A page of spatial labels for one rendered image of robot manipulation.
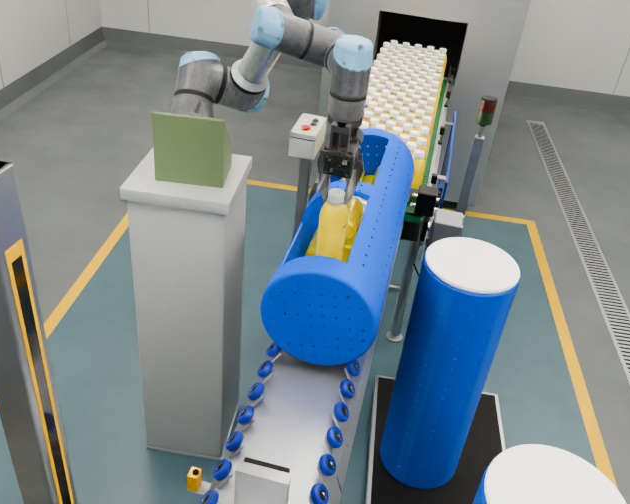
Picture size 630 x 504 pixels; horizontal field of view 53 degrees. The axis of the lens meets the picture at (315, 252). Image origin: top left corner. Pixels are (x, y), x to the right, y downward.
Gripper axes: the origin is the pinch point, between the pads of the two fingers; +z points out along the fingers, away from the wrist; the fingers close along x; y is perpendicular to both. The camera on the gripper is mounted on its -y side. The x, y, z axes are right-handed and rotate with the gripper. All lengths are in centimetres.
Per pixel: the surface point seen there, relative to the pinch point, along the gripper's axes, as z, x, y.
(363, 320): 25.0, 11.5, 10.5
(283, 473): 28, 4, 53
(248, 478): 30, -1, 55
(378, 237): 17.9, 10.1, -14.4
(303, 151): 36, -28, -91
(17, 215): -27, -29, 67
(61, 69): 142, -313, -371
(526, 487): 33, 50, 39
